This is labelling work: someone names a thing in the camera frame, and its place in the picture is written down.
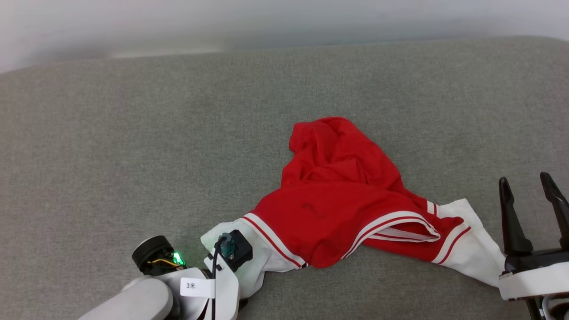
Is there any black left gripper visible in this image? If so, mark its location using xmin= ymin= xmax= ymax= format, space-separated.
xmin=132 ymin=236 xmax=187 ymax=274

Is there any white paper cable tag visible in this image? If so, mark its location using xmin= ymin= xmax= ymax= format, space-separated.
xmin=180 ymin=277 xmax=216 ymax=298

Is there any grey fabric sofa cushion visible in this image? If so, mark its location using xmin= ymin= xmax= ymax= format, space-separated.
xmin=0 ymin=36 xmax=569 ymax=320

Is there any red and white basketball jersey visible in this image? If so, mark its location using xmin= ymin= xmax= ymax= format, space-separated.
xmin=200 ymin=117 xmax=507 ymax=299

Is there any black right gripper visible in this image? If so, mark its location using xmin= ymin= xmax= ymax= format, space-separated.
xmin=499 ymin=172 xmax=569 ymax=272

